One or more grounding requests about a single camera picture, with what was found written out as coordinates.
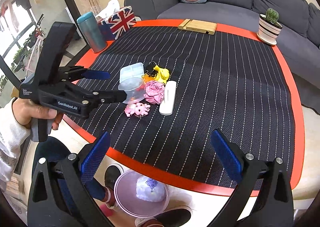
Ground person's left forearm white sleeve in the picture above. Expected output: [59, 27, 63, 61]
[0, 103, 32, 190]

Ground pink crumpled paper ball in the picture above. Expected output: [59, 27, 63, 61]
[143, 80, 165, 105]

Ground clear bin bag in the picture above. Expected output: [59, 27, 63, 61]
[135, 176, 167, 202]

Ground clear plastic cup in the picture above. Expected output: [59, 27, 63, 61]
[117, 78, 147, 104]

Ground white rectangular case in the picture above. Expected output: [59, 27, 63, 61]
[159, 80, 177, 116]

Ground clear plastic box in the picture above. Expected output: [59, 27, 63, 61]
[119, 62, 145, 85]

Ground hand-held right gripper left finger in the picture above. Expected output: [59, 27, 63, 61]
[27, 131, 118, 227]

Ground white cabinet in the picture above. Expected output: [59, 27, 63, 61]
[65, 6, 76, 25]

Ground potted cactus striped pot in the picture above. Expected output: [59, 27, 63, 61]
[257, 8, 283, 46]

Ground white tissue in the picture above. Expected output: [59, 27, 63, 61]
[96, 0, 125, 19]

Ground teal thermos bottle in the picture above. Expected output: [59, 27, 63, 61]
[76, 12, 107, 53]

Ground flag print tissue box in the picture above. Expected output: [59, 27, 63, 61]
[97, 6, 137, 41]

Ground person's leg blue jeans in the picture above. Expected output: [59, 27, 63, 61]
[32, 137, 107, 217]

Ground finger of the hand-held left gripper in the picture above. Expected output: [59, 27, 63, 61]
[82, 90, 128, 113]
[59, 66, 110, 82]

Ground black keychain toy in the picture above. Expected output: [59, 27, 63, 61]
[145, 62, 158, 78]

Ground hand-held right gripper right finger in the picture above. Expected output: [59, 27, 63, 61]
[207, 129, 294, 227]

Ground grey rug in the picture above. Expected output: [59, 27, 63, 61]
[291, 72, 320, 116]

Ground pink trash bin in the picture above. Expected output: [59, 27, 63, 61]
[114, 169, 170, 218]

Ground black striped table mat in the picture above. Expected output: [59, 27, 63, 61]
[66, 25, 297, 190]

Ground pink octopus toy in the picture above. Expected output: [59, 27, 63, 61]
[125, 102, 151, 118]

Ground black shoe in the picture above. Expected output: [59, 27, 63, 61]
[104, 163, 125, 209]
[135, 208, 193, 227]

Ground person's left hand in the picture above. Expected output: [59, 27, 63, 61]
[11, 97, 65, 131]

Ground wooden phone stand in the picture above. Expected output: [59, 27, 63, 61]
[178, 19, 217, 35]

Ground red table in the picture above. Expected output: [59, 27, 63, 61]
[62, 19, 305, 197]

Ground yellow duck toy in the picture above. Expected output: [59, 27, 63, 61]
[152, 65, 170, 85]

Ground pink bicycle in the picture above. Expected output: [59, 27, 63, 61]
[24, 32, 47, 74]

